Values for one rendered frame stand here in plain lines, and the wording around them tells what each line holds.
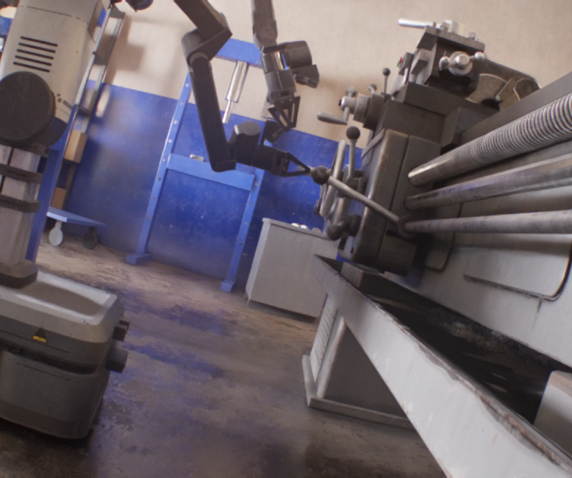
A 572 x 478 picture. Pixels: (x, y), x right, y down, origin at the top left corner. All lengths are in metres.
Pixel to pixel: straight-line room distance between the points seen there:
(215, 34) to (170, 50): 4.38
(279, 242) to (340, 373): 2.14
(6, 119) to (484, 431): 1.22
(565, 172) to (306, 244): 3.72
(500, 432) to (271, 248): 3.93
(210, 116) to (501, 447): 1.44
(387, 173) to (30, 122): 0.77
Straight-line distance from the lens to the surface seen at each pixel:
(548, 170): 0.67
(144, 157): 5.79
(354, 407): 2.25
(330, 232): 1.39
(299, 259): 4.29
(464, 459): 0.43
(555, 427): 0.60
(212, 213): 5.67
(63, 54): 1.44
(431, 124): 1.57
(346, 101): 1.68
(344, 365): 2.23
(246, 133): 1.80
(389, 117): 1.55
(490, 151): 0.91
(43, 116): 1.43
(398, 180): 1.49
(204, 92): 1.66
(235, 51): 5.31
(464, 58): 1.56
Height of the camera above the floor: 0.53
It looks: level
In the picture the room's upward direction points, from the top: 15 degrees clockwise
